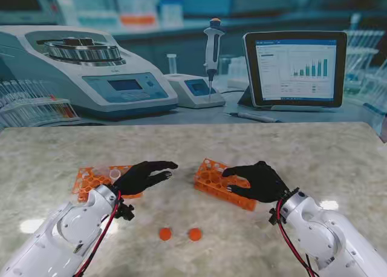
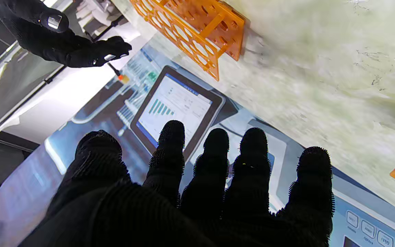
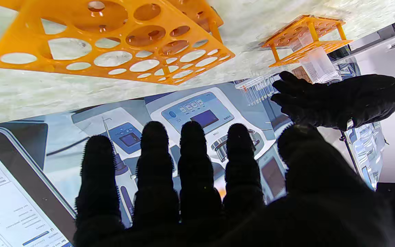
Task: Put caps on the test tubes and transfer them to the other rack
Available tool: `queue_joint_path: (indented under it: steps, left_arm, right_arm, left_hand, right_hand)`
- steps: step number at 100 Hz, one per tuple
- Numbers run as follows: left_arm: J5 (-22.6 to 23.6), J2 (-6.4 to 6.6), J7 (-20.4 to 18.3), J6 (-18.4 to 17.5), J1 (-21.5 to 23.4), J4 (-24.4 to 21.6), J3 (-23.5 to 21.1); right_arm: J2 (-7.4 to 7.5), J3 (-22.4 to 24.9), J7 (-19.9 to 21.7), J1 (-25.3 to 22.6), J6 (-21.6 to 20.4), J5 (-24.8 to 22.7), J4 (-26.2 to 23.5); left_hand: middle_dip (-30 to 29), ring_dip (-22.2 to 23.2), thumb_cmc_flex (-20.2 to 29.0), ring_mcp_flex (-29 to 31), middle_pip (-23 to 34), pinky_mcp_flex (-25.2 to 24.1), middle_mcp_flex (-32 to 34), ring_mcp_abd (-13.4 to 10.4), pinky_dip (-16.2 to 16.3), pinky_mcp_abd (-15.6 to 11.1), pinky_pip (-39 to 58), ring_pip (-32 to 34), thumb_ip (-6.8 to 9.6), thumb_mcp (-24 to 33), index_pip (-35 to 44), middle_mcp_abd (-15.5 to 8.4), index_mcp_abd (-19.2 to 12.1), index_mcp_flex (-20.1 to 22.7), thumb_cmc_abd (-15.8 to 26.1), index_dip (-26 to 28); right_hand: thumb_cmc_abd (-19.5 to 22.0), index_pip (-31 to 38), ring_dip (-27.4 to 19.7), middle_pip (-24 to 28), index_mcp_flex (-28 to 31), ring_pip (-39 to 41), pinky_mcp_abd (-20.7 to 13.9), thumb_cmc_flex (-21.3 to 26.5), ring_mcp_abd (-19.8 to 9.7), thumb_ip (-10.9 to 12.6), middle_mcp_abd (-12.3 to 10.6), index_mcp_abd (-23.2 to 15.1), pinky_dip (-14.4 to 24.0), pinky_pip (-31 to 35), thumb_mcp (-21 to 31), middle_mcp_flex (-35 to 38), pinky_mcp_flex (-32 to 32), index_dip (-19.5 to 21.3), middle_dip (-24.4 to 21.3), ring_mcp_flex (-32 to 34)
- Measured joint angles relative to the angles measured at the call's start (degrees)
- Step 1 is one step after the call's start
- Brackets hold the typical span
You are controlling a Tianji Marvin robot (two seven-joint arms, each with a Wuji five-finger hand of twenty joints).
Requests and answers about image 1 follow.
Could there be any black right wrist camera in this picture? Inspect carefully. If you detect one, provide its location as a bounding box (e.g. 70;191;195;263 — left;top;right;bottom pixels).
268;208;281;226

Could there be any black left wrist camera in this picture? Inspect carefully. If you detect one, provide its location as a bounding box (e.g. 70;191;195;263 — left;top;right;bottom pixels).
114;203;135;221

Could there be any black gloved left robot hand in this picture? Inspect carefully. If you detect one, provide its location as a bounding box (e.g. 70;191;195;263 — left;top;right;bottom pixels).
113;160;179;197

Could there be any red black right arm cable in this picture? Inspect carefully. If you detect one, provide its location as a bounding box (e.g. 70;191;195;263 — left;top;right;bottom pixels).
276;198;319;277

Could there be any red black left arm cable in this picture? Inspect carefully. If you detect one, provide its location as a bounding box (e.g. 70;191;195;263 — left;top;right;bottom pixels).
74;191;122;277

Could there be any red black arm cable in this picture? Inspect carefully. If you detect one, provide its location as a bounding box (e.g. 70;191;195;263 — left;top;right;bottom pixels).
276;198;319;277
74;191;122;277

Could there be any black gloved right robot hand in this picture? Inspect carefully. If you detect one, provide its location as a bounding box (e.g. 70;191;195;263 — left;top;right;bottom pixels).
221;160;290;203

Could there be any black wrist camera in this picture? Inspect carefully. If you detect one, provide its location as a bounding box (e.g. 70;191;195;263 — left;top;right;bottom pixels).
268;208;281;226
114;203;135;221

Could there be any printed laboratory backdrop banner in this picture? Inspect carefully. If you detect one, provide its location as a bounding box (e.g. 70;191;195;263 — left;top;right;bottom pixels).
0;0;387;143

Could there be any orange test tube rack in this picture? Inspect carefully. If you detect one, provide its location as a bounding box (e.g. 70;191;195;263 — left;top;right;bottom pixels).
193;158;258;212
71;165;143;203

